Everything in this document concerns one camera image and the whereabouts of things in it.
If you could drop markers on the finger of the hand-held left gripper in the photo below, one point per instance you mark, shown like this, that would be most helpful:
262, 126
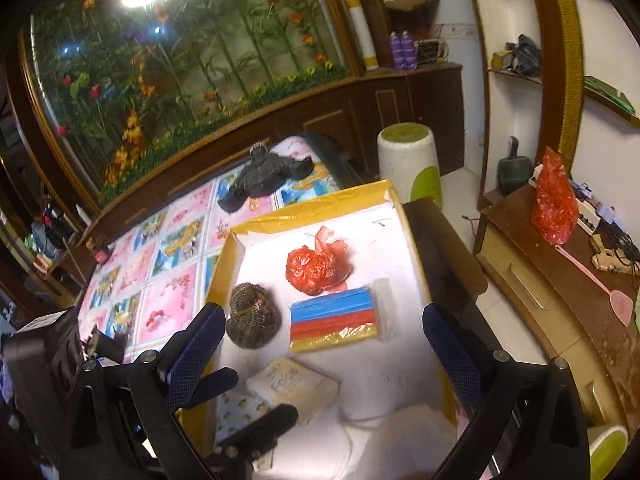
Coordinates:
220, 382
265, 425

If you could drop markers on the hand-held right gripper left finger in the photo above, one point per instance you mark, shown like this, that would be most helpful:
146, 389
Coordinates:
197, 355

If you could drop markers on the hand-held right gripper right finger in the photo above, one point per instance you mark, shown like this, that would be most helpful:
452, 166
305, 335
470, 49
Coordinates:
450, 355

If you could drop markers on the yellow cardboard box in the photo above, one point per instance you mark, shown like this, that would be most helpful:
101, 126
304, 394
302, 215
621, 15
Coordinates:
390, 260

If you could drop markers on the beige tissue pack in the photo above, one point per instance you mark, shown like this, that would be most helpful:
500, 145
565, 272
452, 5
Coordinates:
295, 387

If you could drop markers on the brown woven bundle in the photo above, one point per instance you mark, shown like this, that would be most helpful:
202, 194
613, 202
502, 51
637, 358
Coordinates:
252, 317

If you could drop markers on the wooden side table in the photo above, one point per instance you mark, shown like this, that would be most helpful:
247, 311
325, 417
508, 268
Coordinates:
525, 280

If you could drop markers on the white cloth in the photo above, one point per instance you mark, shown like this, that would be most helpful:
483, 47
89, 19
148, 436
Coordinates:
380, 445

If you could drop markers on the cluttered wooden shelf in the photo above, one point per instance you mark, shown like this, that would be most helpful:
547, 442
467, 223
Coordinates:
50, 240

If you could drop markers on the small red jar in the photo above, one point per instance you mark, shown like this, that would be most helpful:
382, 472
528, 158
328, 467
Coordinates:
101, 255

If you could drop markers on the pack of coloured cloths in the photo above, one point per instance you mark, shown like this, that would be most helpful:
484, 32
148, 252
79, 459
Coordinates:
335, 320

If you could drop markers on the pink fly swatter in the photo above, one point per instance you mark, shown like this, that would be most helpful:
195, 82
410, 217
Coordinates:
617, 307

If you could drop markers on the large red plastic bag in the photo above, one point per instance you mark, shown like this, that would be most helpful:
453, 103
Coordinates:
552, 205

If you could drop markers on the white green stool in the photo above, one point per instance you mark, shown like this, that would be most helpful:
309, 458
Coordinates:
607, 452
407, 165

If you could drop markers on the dark green jug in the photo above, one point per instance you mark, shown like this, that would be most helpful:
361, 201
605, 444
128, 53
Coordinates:
514, 170

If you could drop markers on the wooden cabinet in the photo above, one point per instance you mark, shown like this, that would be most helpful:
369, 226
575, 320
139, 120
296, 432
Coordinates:
425, 110

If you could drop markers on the glass flower display case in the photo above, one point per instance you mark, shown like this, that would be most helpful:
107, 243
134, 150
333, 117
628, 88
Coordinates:
190, 75

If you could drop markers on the green flat item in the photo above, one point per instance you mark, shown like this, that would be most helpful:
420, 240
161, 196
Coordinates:
607, 94

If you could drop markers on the black bag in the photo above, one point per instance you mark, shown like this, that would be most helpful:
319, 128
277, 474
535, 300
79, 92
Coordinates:
525, 55

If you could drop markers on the golden pillar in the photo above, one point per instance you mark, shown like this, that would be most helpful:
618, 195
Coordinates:
562, 60

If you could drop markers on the white yellow rolled mat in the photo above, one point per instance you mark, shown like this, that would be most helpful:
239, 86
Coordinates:
357, 20

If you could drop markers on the white wall shelf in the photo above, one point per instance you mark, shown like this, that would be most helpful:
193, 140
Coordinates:
515, 76

